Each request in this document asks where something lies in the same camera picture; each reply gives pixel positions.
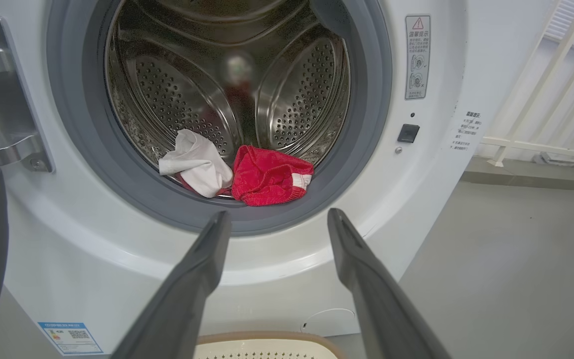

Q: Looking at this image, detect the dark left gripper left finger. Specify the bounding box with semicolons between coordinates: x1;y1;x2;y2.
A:
112;210;233;359

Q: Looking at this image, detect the grey warning sticker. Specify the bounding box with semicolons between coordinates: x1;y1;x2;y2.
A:
405;15;431;100

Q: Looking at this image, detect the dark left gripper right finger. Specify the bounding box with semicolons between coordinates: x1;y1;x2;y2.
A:
327;208;452;359

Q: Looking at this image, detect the red and white garment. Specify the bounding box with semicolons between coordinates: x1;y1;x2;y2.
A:
159;129;315;206

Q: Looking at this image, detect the perforated stainless steel drum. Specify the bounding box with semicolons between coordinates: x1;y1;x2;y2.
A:
105;0;352;200

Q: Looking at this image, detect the small black text label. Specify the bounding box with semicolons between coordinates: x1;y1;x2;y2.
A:
450;111;482;153

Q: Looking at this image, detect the white metal railing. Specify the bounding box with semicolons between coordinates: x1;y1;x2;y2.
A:
480;0;574;179

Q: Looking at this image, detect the round drain filter cover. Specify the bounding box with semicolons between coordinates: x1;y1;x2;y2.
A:
300;308;356;335

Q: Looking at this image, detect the cream perforated laundry basket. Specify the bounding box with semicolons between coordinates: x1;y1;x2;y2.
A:
192;331;340;359

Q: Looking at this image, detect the white front-load washing machine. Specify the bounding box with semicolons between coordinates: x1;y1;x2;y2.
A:
0;0;557;356

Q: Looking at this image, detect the blue energy label sticker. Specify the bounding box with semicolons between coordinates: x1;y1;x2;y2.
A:
38;322;104;356

